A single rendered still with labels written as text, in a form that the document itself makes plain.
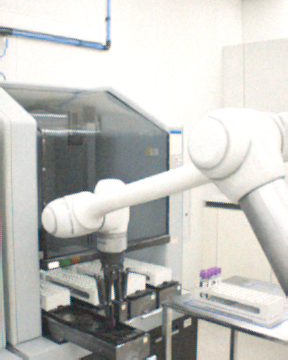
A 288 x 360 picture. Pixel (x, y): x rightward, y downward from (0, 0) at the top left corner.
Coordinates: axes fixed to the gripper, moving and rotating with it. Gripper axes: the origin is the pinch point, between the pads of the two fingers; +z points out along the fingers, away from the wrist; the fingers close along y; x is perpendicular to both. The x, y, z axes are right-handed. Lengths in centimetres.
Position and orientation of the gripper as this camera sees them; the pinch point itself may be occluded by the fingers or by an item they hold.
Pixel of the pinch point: (113, 313)
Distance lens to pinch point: 151.8
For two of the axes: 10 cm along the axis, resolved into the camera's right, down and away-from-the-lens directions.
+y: -6.9, 0.4, -7.3
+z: 0.0, 10.0, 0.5
